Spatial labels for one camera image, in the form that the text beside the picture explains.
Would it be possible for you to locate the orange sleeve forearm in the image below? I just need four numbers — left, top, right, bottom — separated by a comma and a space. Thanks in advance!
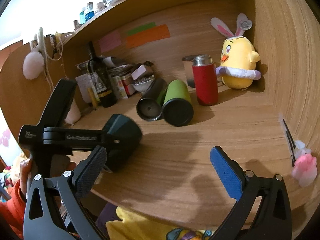
1, 180, 25, 239

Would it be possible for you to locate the black tumbler lying down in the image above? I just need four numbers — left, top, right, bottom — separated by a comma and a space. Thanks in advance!
136, 78, 168, 121

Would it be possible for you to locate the green tumbler lying down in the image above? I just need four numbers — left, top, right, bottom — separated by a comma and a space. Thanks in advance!
162, 80, 194, 127

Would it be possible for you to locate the silver metal cup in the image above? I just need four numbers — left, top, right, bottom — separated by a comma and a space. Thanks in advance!
182, 55, 197, 88

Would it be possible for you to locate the person's left hand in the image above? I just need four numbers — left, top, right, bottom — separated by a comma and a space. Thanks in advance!
19, 154, 77, 197

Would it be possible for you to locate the yellow tube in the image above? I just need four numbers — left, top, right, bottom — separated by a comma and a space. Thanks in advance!
87, 87, 98, 109

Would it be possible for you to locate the white bowl with snacks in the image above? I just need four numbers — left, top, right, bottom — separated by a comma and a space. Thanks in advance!
132, 75, 155, 94

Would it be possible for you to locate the red tin box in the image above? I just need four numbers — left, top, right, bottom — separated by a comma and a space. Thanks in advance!
120, 73, 136, 96

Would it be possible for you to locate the pink plush hair clip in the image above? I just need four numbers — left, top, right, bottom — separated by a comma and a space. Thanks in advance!
280, 118, 318, 187

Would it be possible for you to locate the small white cardboard box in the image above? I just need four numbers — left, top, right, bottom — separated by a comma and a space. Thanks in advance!
131, 64, 153, 81

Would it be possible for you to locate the dark wine bottle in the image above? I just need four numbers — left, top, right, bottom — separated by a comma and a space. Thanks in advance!
88, 41, 117, 108

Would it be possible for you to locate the yellow cartoon cushion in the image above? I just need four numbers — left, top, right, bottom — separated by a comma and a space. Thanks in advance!
105, 207, 214, 240

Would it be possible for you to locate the pink sticky note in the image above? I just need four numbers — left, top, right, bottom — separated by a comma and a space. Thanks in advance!
98, 30, 122, 53

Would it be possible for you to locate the red thermos steel lid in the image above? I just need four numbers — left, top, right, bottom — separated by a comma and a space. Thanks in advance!
192, 54, 218, 106

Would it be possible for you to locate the orange sticky note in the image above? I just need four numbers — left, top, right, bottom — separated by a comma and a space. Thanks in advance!
126, 24, 170, 48

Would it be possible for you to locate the white fluffy pompom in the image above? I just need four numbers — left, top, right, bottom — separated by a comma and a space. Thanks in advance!
23, 27, 45, 80

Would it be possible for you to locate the green sticky note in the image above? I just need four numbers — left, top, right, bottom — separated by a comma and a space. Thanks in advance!
126, 22, 156, 36

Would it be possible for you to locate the blue liquid bottle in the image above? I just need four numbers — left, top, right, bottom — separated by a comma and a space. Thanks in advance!
84, 2, 94, 22

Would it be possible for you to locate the yellow chick plush toy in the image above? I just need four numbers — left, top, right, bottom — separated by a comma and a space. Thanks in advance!
210, 13, 261, 90

